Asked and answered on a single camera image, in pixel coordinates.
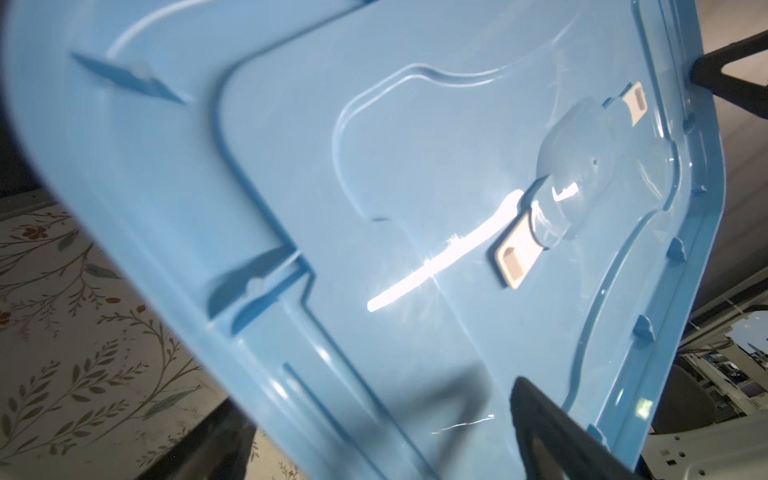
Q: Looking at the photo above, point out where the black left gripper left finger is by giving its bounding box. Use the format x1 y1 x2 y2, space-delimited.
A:
137 399 257 480

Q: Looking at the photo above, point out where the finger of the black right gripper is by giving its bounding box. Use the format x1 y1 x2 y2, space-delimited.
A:
690 30 768 120

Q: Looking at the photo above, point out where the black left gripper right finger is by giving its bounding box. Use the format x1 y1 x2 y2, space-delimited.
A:
510 377 638 479

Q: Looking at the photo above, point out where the blue plastic bin lid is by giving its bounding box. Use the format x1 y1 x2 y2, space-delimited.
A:
1 1 725 479

